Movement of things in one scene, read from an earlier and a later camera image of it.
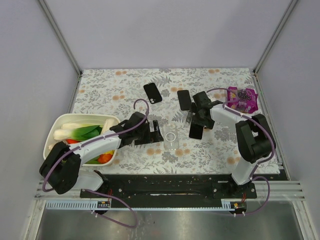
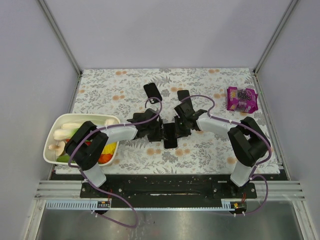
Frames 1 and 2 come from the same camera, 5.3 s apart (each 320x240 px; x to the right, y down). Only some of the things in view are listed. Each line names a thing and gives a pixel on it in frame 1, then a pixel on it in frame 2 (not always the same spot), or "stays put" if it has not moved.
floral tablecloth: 165,94 stays put
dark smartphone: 184,99 stays put
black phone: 196,131 to 170,134
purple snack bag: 245,100 stays put
